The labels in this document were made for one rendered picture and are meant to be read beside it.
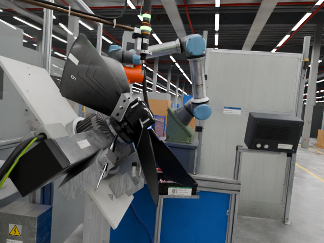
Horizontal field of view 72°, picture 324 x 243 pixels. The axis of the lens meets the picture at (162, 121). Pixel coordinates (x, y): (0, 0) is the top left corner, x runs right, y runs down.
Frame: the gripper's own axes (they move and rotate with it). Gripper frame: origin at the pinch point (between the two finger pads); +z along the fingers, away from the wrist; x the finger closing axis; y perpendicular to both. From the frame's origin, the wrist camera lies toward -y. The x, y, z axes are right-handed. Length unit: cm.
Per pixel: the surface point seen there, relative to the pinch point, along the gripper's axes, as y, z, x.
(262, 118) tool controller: -7, 0, -86
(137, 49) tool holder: -39, -24, -23
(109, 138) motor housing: -55, 12, -19
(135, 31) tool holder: -40, -31, -22
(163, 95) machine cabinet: 1017, -70, 64
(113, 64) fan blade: -32.7, -18.2, -11.0
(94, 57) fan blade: -65, -14, -16
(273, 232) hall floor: 115, 123, -153
